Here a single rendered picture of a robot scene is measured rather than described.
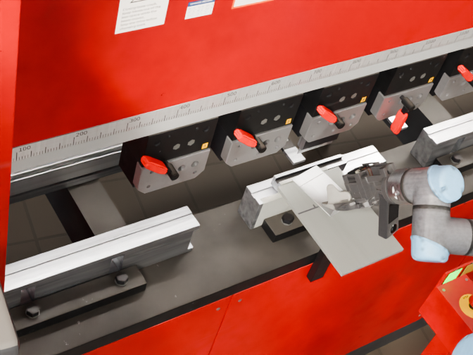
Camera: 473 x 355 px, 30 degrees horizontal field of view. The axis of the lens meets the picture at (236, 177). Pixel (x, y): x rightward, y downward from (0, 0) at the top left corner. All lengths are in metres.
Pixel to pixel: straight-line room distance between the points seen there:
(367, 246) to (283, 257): 0.21
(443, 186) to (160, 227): 0.61
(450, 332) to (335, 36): 0.95
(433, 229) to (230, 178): 1.69
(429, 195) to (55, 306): 0.79
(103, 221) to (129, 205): 1.18
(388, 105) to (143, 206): 1.43
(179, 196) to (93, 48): 1.95
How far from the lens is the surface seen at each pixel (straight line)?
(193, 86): 1.55
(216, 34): 1.48
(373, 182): 1.92
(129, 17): 1.35
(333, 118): 1.81
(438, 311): 2.34
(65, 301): 1.87
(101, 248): 1.88
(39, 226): 3.11
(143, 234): 1.91
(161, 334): 2.01
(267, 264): 2.05
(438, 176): 1.78
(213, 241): 2.05
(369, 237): 2.02
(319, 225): 2.00
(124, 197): 3.23
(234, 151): 1.76
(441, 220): 1.80
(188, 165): 1.71
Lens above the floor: 2.47
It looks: 47 degrees down
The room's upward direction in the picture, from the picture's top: 19 degrees clockwise
